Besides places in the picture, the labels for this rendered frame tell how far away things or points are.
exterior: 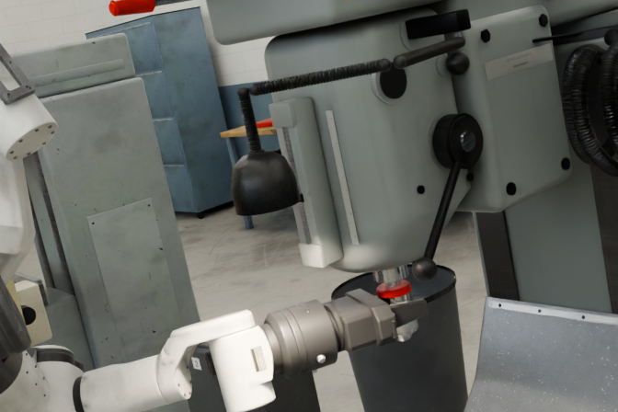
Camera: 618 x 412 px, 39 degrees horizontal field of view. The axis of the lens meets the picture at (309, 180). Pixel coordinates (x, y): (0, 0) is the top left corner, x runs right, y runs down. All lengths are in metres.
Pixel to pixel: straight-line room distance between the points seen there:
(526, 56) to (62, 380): 0.75
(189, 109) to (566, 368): 7.17
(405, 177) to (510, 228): 0.49
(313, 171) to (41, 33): 9.79
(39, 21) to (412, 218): 9.85
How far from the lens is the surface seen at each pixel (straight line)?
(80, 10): 11.04
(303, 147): 1.06
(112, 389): 1.16
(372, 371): 3.21
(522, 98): 1.21
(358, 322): 1.14
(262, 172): 0.91
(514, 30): 1.21
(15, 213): 1.03
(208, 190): 8.53
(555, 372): 1.51
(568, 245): 1.47
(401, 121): 1.06
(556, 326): 1.52
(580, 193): 1.42
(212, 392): 1.56
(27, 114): 0.97
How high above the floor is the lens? 1.64
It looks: 10 degrees down
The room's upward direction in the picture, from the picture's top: 12 degrees counter-clockwise
